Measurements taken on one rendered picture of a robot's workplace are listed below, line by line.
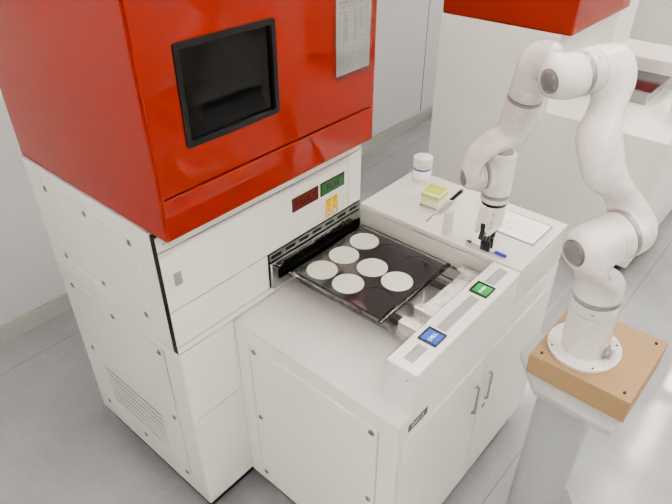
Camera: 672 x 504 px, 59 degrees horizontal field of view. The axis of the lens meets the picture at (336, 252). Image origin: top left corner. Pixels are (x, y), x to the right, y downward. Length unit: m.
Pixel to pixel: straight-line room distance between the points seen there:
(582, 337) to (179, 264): 1.06
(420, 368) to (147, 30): 0.97
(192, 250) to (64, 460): 1.34
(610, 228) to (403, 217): 0.80
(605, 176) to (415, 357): 0.62
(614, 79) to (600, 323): 0.59
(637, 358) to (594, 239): 0.46
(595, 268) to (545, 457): 0.74
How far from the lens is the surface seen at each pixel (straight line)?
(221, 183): 1.53
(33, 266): 3.22
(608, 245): 1.46
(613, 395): 1.67
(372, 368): 1.69
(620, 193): 1.50
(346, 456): 1.82
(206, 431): 2.06
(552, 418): 1.87
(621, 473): 2.71
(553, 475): 2.06
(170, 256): 1.58
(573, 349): 1.71
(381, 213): 2.08
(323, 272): 1.88
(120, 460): 2.64
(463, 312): 1.69
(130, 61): 1.31
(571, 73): 1.39
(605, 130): 1.45
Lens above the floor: 2.04
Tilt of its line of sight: 35 degrees down
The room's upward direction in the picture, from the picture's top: straight up
